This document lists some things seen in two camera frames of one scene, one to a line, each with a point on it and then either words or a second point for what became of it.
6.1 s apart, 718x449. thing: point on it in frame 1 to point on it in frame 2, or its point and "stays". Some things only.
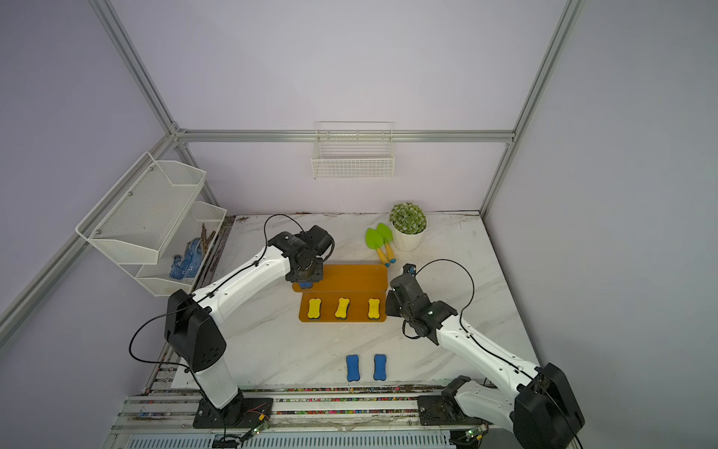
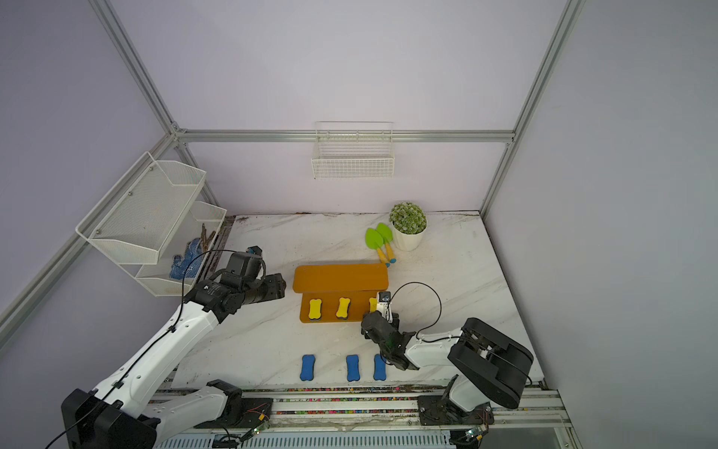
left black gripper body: (313, 274) to (264, 290)
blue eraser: (352, 368) stays
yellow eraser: (342, 308) stays
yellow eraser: (314, 309) stays
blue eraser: (380, 367) stays
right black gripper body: (395, 307) to (385, 350)
